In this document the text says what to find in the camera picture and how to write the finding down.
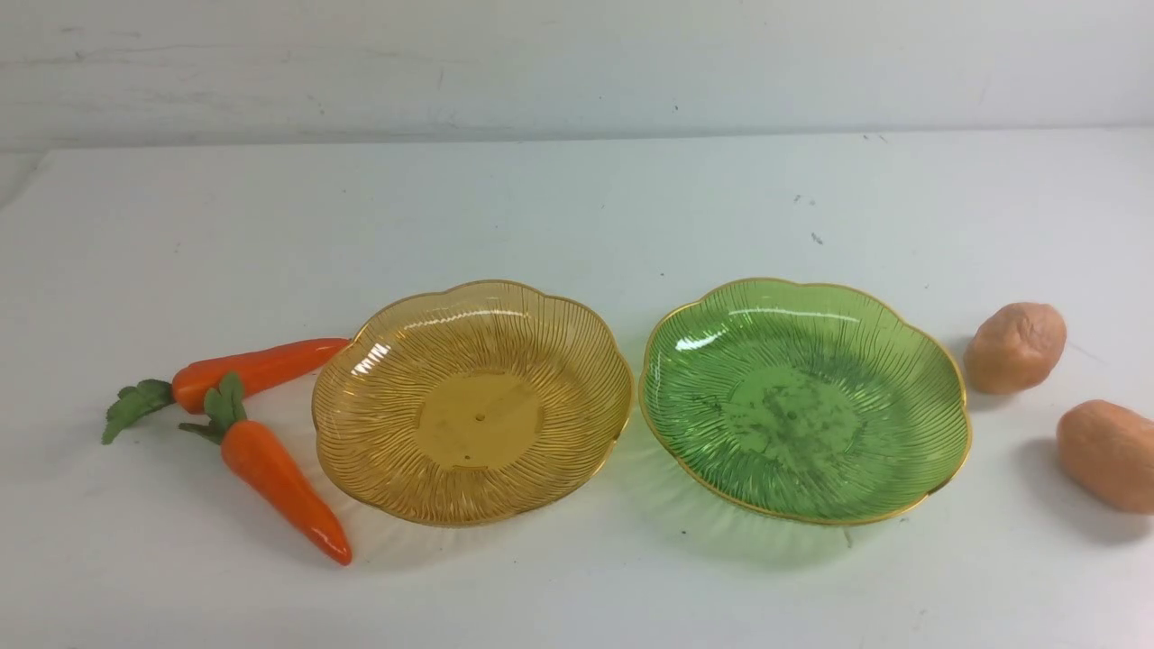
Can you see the orange toy carrot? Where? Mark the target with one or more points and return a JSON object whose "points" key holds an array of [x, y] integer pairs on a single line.
{"points": [[258, 371], [257, 457]]}

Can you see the brown toy potato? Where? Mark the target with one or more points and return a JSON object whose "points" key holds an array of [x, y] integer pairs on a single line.
{"points": [[1016, 349], [1108, 450]]}

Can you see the amber ribbed plastic plate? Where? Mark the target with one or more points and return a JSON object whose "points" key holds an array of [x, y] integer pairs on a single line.
{"points": [[469, 406]]}

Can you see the green ribbed plastic plate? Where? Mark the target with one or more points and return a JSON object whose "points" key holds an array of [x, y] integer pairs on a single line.
{"points": [[809, 402]]}

